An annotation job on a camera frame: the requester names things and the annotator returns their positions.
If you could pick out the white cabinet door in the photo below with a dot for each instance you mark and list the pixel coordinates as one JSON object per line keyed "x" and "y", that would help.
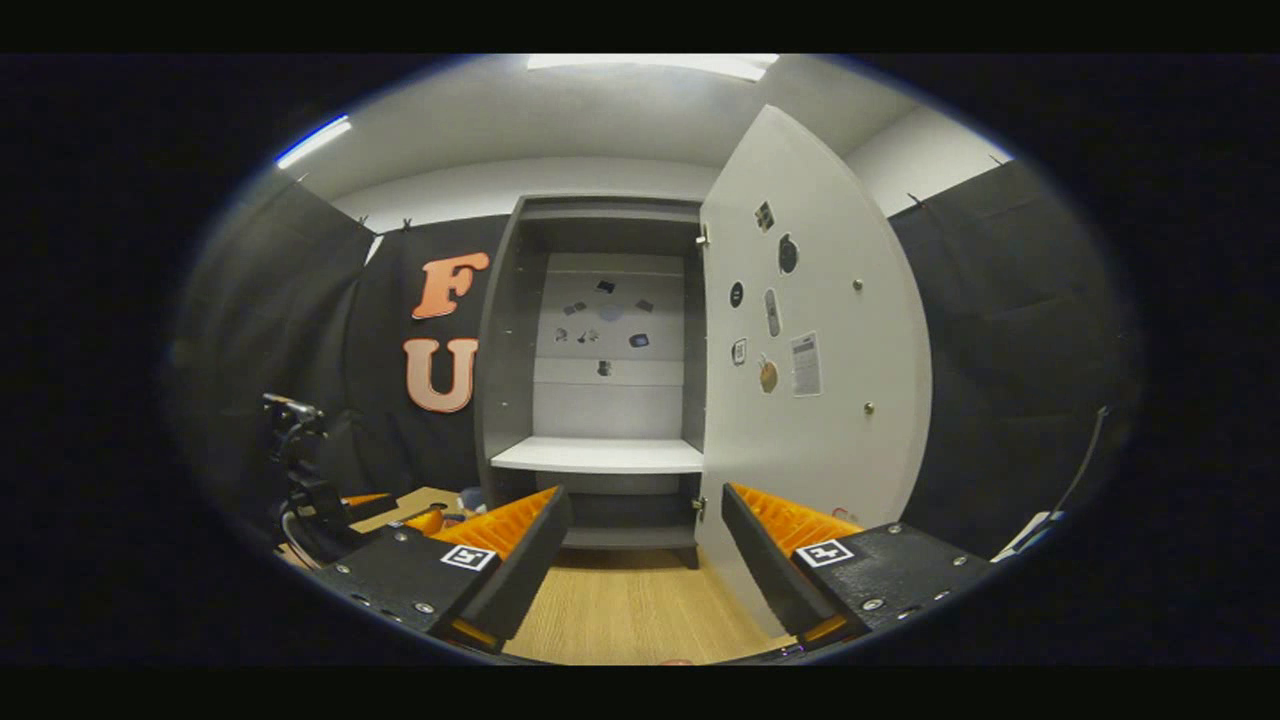
{"x": 860, "y": 350}

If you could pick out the penguin plush toy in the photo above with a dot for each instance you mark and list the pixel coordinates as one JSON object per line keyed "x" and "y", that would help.
{"x": 472, "y": 497}

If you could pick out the ceiling light panel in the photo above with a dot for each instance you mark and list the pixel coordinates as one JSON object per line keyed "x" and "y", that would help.
{"x": 650, "y": 65}

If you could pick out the grey cabinet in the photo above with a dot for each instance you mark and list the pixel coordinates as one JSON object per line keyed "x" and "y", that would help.
{"x": 505, "y": 350}

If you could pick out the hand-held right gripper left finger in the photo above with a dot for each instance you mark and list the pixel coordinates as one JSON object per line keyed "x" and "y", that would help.
{"x": 520, "y": 580}

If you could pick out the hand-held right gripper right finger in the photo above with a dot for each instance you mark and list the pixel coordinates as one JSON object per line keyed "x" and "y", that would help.
{"x": 775, "y": 580}

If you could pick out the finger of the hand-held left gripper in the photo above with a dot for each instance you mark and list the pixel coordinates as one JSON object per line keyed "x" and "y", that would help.
{"x": 425, "y": 521}
{"x": 368, "y": 505}

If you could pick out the white cabinet shelf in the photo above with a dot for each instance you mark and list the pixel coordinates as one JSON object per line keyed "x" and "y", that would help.
{"x": 600, "y": 455}

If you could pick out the black backdrop cloth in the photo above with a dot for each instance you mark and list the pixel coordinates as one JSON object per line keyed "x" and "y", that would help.
{"x": 1000, "y": 350}

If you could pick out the ceiling light strip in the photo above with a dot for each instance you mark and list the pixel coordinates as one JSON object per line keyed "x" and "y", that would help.
{"x": 313, "y": 141}

